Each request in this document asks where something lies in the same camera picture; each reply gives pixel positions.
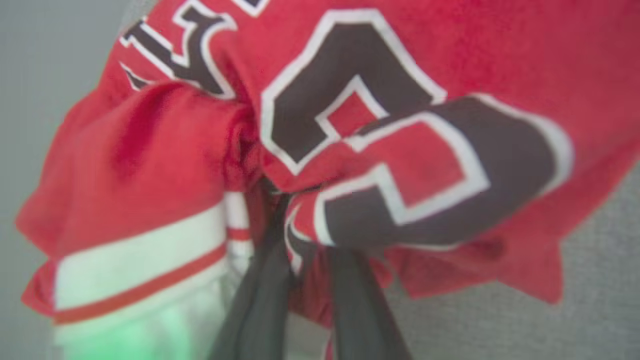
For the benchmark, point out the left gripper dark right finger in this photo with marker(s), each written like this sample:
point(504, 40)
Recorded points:
point(355, 310)

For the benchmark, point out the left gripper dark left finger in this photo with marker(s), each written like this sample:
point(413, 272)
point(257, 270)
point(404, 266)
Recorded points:
point(260, 300)

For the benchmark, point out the red jersey with white sleeves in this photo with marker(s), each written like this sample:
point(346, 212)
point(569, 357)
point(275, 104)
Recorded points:
point(450, 50)

